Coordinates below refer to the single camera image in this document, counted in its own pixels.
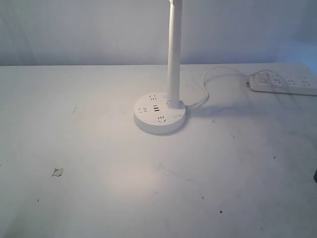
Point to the white power strip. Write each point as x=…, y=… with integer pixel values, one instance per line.
x=271, y=82

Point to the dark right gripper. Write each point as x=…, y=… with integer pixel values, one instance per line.
x=315, y=176

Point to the white desk lamp with sockets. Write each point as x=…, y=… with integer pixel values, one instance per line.
x=162, y=113

